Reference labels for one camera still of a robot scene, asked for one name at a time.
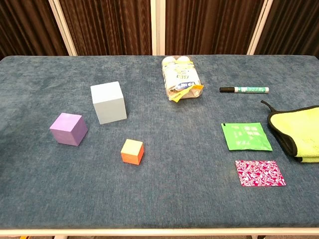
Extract purple wooden cube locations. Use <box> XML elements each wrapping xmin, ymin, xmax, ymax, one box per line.
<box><xmin>49</xmin><ymin>112</ymin><xmax>89</xmax><ymax>147</ymax></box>

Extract small orange cube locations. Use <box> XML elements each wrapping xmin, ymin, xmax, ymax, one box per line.
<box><xmin>120</xmin><ymin>138</ymin><xmax>145</xmax><ymax>165</ymax></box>

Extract large light blue cube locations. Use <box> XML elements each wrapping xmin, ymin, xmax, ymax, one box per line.
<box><xmin>90</xmin><ymin>81</ymin><xmax>128</xmax><ymax>125</ymax></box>

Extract blue fabric table cover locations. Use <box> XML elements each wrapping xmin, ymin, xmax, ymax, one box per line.
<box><xmin>0</xmin><ymin>54</ymin><xmax>319</xmax><ymax>231</ymax></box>

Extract green white marker pen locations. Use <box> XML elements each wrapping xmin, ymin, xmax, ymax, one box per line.
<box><xmin>219</xmin><ymin>86</ymin><xmax>270</xmax><ymax>94</ymax></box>

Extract green sachet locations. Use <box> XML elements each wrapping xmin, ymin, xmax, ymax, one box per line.
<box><xmin>221</xmin><ymin>122</ymin><xmax>273</xmax><ymax>151</ymax></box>

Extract clear snack bag yellow print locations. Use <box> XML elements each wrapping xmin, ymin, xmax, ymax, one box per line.
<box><xmin>161</xmin><ymin>55</ymin><xmax>204</xmax><ymax>103</ymax></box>

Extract brown pleated divider panel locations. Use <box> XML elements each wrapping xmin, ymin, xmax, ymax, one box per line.
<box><xmin>59</xmin><ymin>0</ymin><xmax>158</xmax><ymax>56</ymax></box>
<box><xmin>247</xmin><ymin>0</ymin><xmax>319</xmax><ymax>60</ymax></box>
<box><xmin>157</xmin><ymin>0</ymin><xmax>265</xmax><ymax>56</ymax></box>
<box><xmin>0</xmin><ymin>0</ymin><xmax>77</xmax><ymax>60</ymax></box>

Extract yellow-green cloth black trim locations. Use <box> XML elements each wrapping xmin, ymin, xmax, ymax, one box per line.
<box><xmin>260</xmin><ymin>100</ymin><xmax>319</xmax><ymax>164</ymax></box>

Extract pink white patterned card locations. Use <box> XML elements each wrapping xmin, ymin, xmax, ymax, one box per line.
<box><xmin>235</xmin><ymin>160</ymin><xmax>287</xmax><ymax>187</ymax></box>

